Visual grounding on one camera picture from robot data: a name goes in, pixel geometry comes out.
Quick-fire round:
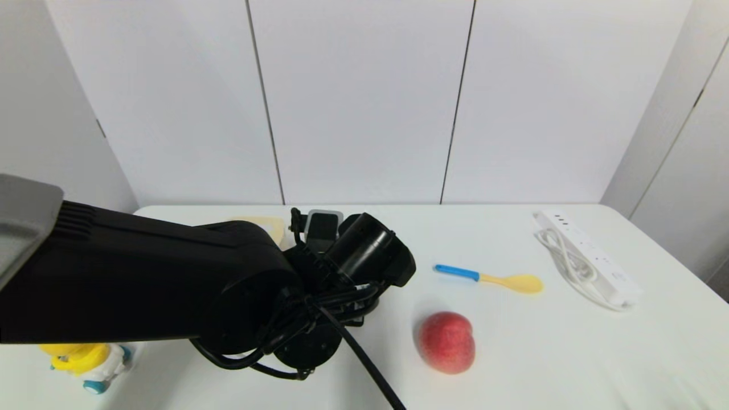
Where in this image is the yellow duck toy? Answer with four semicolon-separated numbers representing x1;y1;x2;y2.
39;342;136;395

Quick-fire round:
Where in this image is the white power strip cable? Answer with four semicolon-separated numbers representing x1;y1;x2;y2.
534;228;634;313

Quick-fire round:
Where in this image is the red peach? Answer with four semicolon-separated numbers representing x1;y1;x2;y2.
415;311;476;375

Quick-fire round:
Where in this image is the blue-handled yellow spoon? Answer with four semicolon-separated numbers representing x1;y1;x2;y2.
433;264;544;295

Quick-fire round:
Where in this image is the cream plastic storage bin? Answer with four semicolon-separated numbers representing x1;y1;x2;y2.
231;215;286;250

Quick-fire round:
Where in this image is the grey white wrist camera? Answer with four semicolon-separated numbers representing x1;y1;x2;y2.
304;209;345;254

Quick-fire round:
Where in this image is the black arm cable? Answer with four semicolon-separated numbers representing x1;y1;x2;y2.
190;208;407;410

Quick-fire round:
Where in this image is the white power strip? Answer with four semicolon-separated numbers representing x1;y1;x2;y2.
533;210;642;306

